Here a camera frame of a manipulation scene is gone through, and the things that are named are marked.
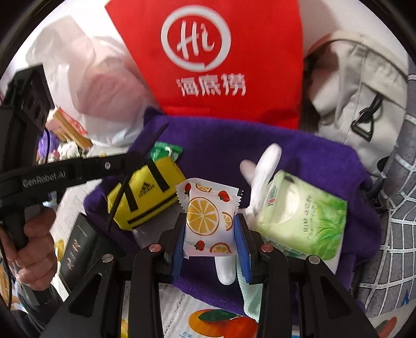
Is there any grey checked cloth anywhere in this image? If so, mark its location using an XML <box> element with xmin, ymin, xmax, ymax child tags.
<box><xmin>354</xmin><ymin>71</ymin><xmax>416</xmax><ymax>322</ymax></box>

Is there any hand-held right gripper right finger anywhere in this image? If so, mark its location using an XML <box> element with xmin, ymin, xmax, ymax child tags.
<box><xmin>235</xmin><ymin>214</ymin><xmax>381</xmax><ymax>338</ymax></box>

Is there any white plastic shopping bag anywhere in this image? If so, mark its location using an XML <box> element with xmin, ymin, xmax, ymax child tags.
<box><xmin>25</xmin><ymin>24</ymin><xmax>160</xmax><ymax>147</ymax></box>

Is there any grey backpack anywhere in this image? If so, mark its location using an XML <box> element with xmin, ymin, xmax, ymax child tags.
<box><xmin>301</xmin><ymin>31</ymin><xmax>412</xmax><ymax>150</ymax></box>

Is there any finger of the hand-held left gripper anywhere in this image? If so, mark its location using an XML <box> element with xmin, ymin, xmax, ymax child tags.
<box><xmin>97</xmin><ymin>123</ymin><xmax>170</xmax><ymax>179</ymax></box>
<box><xmin>106</xmin><ymin>172</ymin><xmax>134</xmax><ymax>228</ymax></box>

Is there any light green cloth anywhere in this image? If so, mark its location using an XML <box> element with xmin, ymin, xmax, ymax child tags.
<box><xmin>236</xmin><ymin>260</ymin><xmax>264</xmax><ymax>322</ymax></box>

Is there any light green tissue pack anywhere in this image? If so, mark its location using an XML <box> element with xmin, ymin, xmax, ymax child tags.
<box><xmin>253</xmin><ymin>171</ymin><xmax>348</xmax><ymax>261</ymax></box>

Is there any fruit print tablecloth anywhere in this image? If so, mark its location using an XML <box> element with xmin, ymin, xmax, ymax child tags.
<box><xmin>49</xmin><ymin>143</ymin><xmax>404</xmax><ymax>338</ymax></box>

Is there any purple towel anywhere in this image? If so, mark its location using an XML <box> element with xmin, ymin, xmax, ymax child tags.
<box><xmin>84</xmin><ymin>107</ymin><xmax>381</xmax><ymax>316</ymax></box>

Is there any dark green packet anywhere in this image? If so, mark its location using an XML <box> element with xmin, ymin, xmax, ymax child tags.
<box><xmin>150</xmin><ymin>141</ymin><xmax>184</xmax><ymax>162</ymax></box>

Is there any dark box with gold end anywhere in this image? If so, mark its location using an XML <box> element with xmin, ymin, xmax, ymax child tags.
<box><xmin>58</xmin><ymin>214</ymin><xmax>118</xmax><ymax>293</ymax></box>

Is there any black and white patterned cloth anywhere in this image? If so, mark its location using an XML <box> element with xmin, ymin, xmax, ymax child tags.
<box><xmin>55</xmin><ymin>143</ymin><xmax>85</xmax><ymax>160</ymax></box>

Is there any fruit print packet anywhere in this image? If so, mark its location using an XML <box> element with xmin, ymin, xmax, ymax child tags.
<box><xmin>175</xmin><ymin>177</ymin><xmax>245</xmax><ymax>259</ymax></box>

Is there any patterned book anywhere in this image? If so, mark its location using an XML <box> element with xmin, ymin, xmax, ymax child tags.
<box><xmin>45</xmin><ymin>107</ymin><xmax>93</xmax><ymax>150</ymax></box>

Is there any red paper bag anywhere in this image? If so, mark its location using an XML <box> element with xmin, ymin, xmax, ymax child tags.
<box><xmin>105</xmin><ymin>0</ymin><xmax>304</xmax><ymax>130</ymax></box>

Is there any yellow pouch with black straps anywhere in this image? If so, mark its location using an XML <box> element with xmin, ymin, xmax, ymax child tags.
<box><xmin>107</xmin><ymin>156</ymin><xmax>187</xmax><ymax>231</ymax></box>

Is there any white cotton glove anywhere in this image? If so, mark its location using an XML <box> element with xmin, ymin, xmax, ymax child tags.
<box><xmin>214</xmin><ymin>255</ymin><xmax>239</xmax><ymax>287</ymax></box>
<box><xmin>239</xmin><ymin>144</ymin><xmax>283</xmax><ymax>215</ymax></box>

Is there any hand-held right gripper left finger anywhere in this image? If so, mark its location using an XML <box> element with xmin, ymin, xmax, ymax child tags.
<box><xmin>41</xmin><ymin>213</ymin><xmax>187</xmax><ymax>338</ymax></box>

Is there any person's left hand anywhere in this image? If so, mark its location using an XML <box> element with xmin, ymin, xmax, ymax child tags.
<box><xmin>3</xmin><ymin>206</ymin><xmax>58</xmax><ymax>292</ymax></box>

